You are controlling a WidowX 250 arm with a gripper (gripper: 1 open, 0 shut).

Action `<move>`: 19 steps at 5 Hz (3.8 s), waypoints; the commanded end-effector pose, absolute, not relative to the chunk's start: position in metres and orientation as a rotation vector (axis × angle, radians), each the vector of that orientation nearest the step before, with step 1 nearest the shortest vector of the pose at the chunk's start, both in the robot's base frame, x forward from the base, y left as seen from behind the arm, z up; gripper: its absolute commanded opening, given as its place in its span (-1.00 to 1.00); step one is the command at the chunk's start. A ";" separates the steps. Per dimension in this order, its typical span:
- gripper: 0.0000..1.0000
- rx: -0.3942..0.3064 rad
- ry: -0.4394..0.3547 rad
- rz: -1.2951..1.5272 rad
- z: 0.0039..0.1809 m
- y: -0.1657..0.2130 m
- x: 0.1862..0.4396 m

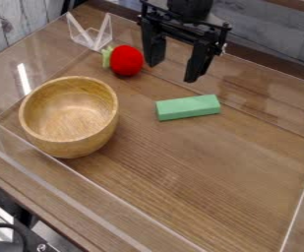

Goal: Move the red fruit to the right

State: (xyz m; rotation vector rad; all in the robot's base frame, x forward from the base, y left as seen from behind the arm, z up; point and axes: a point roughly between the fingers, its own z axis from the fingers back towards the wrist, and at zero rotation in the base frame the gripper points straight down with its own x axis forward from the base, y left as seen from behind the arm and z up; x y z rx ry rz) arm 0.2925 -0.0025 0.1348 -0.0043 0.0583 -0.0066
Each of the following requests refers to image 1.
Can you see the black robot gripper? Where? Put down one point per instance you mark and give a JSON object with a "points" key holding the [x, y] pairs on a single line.
{"points": [[184, 20]]}

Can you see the red felt strawberry fruit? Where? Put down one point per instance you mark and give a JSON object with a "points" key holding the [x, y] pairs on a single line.
{"points": [[124, 59]]}

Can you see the green rectangular block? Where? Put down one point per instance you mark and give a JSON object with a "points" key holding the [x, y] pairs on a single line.
{"points": [[185, 107]]}

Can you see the wooden bowl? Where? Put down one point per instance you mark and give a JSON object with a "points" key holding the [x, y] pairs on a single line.
{"points": [[69, 116]]}

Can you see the clear acrylic tray enclosure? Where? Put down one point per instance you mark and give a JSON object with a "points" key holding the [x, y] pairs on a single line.
{"points": [[201, 184]]}

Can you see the black metal table bracket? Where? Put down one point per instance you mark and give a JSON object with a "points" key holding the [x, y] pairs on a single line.
{"points": [[31, 241]]}

